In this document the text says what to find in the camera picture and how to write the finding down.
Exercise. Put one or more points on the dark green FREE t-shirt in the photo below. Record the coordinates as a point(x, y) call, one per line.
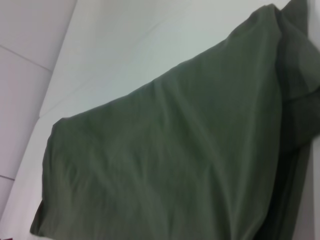
point(175, 150)

